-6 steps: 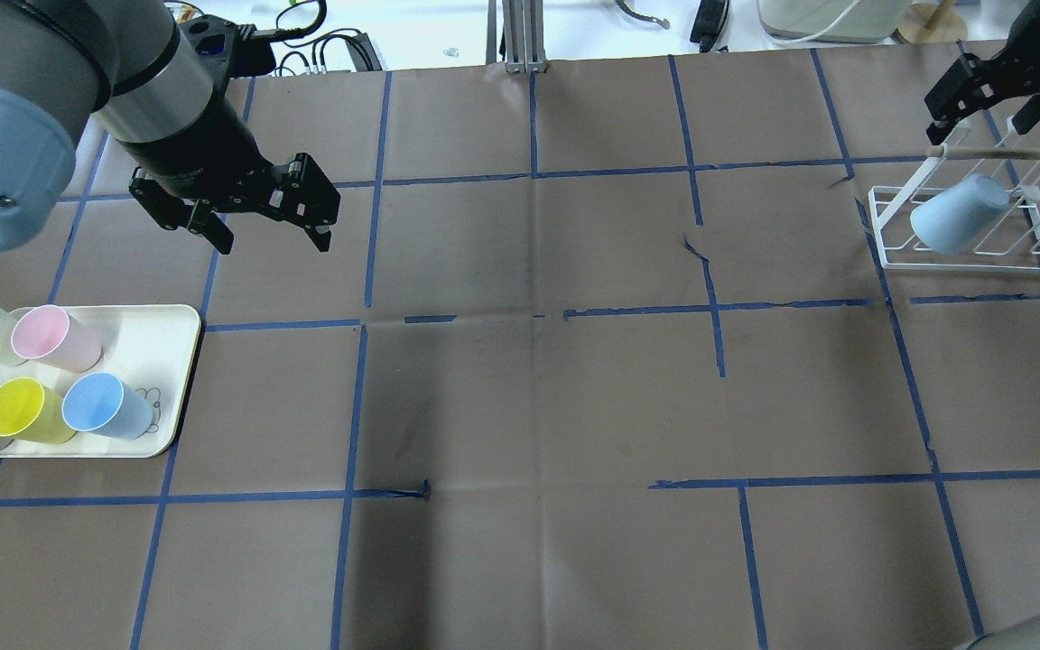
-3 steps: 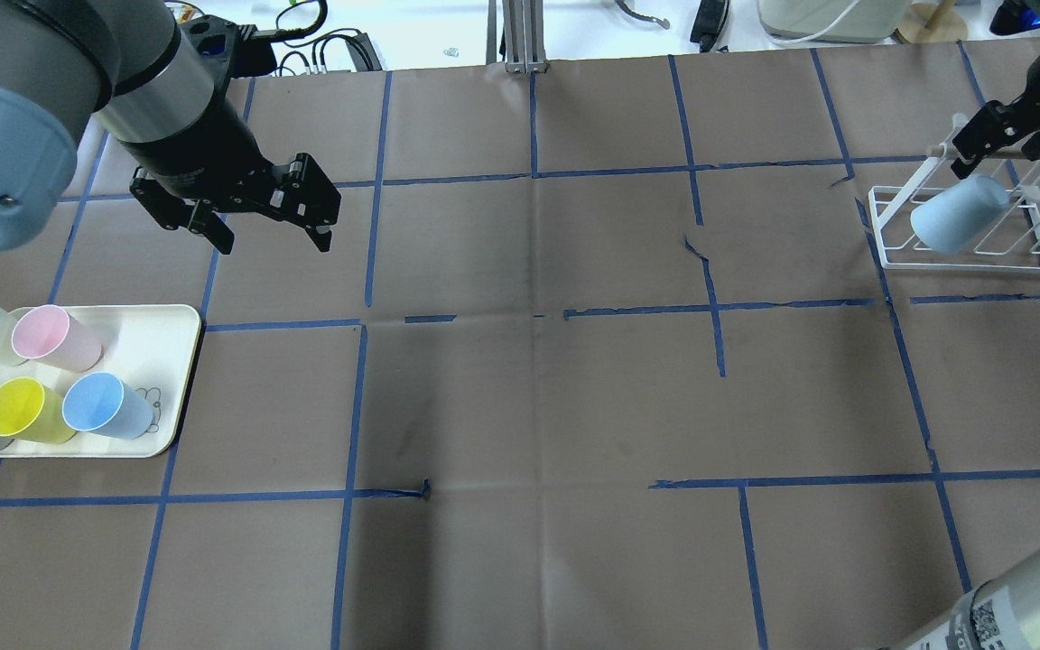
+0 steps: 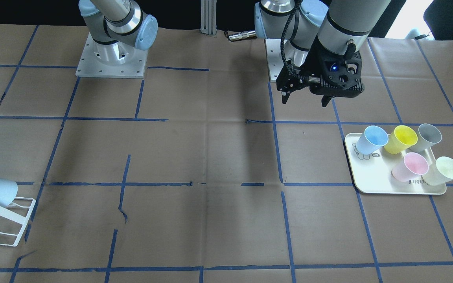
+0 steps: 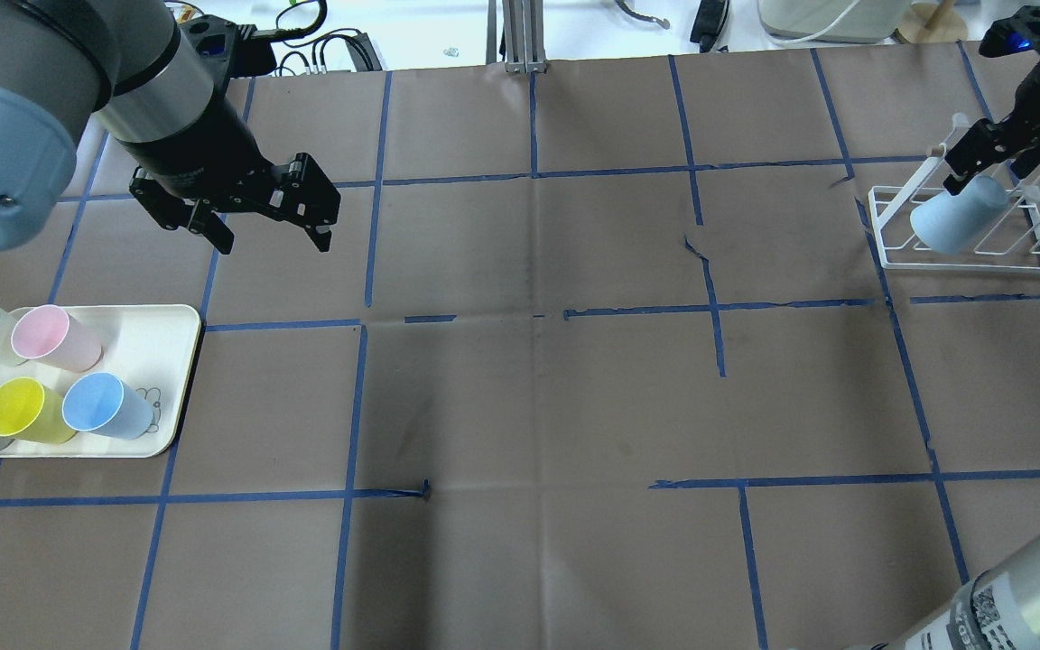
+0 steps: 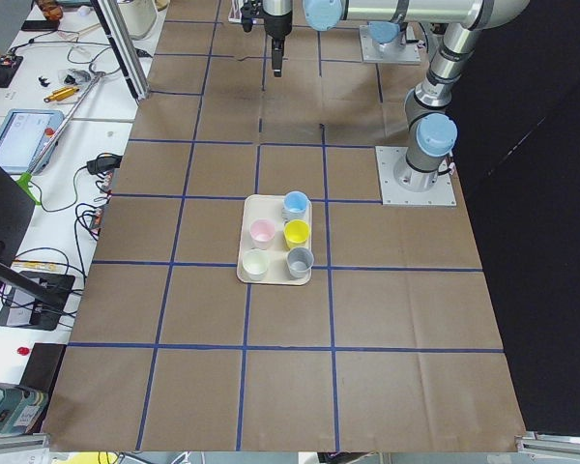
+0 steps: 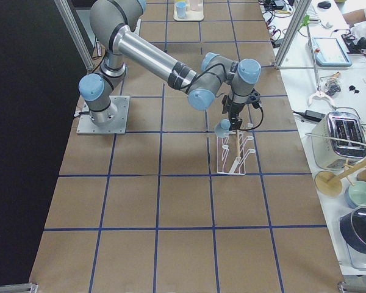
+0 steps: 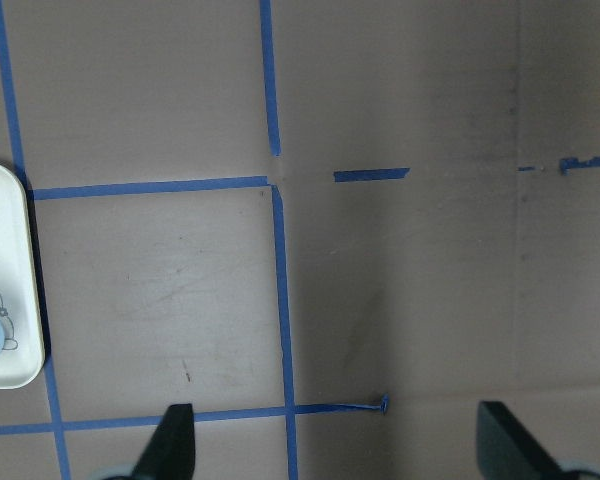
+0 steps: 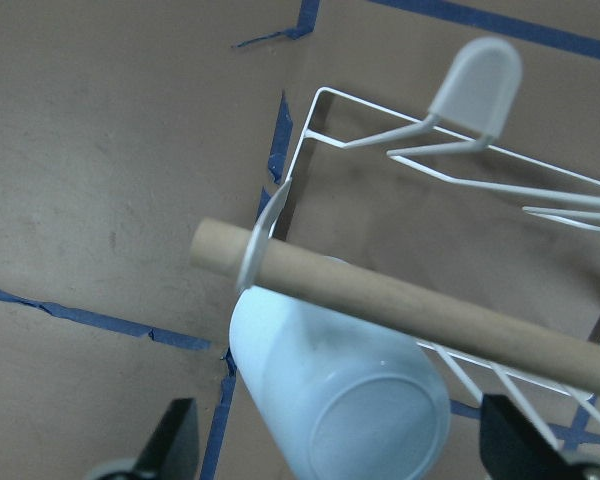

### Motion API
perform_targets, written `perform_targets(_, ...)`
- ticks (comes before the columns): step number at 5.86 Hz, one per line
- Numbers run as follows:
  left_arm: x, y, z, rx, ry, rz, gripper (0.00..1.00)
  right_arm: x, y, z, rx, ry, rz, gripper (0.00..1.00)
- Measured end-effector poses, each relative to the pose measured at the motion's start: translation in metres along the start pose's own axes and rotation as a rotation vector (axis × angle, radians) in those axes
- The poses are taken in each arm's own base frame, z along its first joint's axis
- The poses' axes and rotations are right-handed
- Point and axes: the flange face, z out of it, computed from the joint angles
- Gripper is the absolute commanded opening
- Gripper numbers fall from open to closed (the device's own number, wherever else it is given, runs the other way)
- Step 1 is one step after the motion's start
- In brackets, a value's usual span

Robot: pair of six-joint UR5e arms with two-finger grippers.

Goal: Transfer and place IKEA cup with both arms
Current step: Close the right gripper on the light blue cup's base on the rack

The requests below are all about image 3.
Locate white wire cup rack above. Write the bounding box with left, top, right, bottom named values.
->
left=0, top=197, right=36, bottom=247

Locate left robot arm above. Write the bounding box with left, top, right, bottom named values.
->
left=254, top=0, right=390, bottom=107

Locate yellow plastic cup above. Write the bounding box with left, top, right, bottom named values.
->
left=383, top=125, right=418, bottom=154

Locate aluminium frame post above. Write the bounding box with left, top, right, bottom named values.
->
left=200, top=0, right=217, bottom=37

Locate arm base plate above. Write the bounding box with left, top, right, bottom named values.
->
left=264, top=39, right=309, bottom=83
left=75, top=34, right=149, bottom=79

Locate grey plastic cup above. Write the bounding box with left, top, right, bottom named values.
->
left=409, top=123, right=442, bottom=153

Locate pale green plastic cup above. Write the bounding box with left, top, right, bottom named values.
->
left=422, top=156, right=453, bottom=185

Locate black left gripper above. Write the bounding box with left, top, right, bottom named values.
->
left=276, top=40, right=365, bottom=108

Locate cream plastic tray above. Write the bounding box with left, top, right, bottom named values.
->
left=344, top=133, right=447, bottom=195

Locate blue cup on tray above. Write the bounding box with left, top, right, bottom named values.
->
left=356, top=125, right=389, bottom=155

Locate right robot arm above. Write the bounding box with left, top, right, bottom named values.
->
left=0, top=0, right=158, bottom=185

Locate pink plastic cup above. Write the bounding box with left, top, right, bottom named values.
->
left=391, top=152, right=429, bottom=182

